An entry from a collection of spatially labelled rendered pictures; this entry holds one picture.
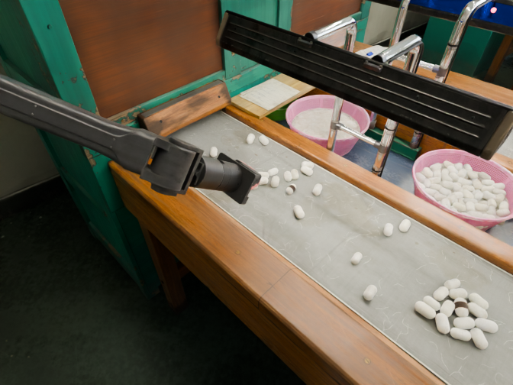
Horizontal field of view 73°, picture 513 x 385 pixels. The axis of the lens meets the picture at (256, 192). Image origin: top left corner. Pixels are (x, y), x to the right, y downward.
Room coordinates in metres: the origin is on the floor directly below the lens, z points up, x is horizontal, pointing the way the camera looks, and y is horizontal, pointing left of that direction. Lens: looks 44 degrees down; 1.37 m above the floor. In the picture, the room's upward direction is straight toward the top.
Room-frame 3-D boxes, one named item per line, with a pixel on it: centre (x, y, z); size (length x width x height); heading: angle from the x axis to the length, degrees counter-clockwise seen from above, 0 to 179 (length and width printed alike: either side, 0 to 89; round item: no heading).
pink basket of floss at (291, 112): (0.96, -0.23, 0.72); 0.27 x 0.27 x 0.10
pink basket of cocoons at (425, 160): (0.65, -0.54, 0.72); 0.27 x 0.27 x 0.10
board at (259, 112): (1.12, -0.07, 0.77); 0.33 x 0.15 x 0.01; 135
